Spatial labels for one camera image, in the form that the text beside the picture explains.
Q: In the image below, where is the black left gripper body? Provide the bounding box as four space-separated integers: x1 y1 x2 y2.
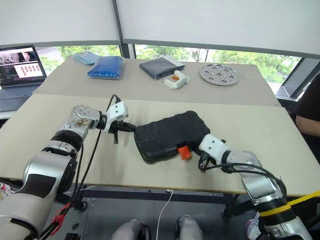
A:
109 120 126 146

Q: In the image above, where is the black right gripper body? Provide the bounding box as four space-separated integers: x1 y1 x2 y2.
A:
198 151 213 174

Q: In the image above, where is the black plastic tool case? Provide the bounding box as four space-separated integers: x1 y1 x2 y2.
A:
134 110 212 165

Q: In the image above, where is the dark blue plastic bag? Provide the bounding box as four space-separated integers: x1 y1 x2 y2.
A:
86 55 125 81

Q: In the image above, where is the dark grey folded cloth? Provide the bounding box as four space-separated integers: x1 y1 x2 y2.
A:
138 55 187 81

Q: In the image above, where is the white plastic holder orange insert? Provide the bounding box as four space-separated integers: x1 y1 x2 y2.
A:
163 70 191 90

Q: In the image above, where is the grey rounded robot knee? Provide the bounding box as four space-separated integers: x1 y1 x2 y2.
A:
175 214 204 240
111 219 152 240

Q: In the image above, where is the light blue plastic bag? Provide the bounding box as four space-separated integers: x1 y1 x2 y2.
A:
72 50 101 66

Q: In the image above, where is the white grey sneaker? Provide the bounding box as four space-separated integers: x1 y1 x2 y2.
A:
245 216 262 240

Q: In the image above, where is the round perforated metal plate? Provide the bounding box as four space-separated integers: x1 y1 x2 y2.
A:
199 63 241 87

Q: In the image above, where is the small black floor object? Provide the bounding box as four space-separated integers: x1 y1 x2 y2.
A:
65 223 81 240

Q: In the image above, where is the open grey laptop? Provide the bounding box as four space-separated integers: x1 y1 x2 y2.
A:
0 44 48 113

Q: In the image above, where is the person in dark clothes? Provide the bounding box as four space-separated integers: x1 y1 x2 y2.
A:
294 74 320 165

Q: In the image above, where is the white roller blind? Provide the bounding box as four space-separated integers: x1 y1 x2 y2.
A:
115 0 320 59
0 0 123 48

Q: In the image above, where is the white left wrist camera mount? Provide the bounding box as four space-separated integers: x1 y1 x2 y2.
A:
102 100 130 134

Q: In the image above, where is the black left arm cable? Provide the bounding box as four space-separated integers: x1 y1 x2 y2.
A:
38 94 121 240

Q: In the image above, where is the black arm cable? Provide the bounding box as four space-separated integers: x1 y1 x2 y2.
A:
38 94 121 240
201 161 289 202

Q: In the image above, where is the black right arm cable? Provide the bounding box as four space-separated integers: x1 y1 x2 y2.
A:
201 161 289 202

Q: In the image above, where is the black metal table frame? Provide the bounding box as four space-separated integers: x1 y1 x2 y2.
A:
53 183 320 221

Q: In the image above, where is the white hanging cable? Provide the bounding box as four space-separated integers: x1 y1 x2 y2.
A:
158 189 174 240

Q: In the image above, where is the thin white floor cable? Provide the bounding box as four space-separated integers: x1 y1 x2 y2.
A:
61 184 96 196

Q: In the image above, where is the yellow strap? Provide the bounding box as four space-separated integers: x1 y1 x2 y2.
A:
259 190 320 218

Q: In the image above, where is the red cable clip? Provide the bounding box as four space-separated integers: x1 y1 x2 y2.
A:
50 202 74 226

